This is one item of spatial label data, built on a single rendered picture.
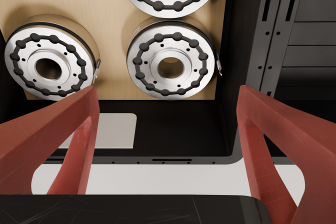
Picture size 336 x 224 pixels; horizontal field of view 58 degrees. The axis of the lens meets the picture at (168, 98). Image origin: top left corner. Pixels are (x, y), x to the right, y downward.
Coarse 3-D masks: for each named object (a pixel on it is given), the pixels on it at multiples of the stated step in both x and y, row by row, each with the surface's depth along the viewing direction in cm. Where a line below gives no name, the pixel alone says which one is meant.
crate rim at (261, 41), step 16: (272, 0) 23; (256, 16) 24; (272, 16) 24; (256, 32) 25; (256, 48) 26; (256, 64) 27; (256, 80) 28; (240, 144) 33; (48, 160) 35; (96, 160) 35; (112, 160) 35; (128, 160) 35; (144, 160) 35; (160, 160) 35; (176, 160) 35; (192, 160) 35; (208, 160) 35; (224, 160) 35
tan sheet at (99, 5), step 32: (0, 0) 33; (32, 0) 33; (64, 0) 33; (96, 0) 33; (128, 0) 33; (224, 0) 33; (96, 32) 36; (128, 32) 36; (32, 96) 42; (128, 96) 42; (192, 96) 42
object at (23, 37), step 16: (16, 32) 32; (32, 32) 32; (48, 32) 32; (64, 32) 32; (16, 48) 34; (32, 48) 34; (48, 48) 34; (64, 48) 33; (80, 48) 33; (16, 64) 35; (80, 64) 35; (16, 80) 36; (32, 80) 36; (80, 80) 36; (48, 96) 38; (64, 96) 38
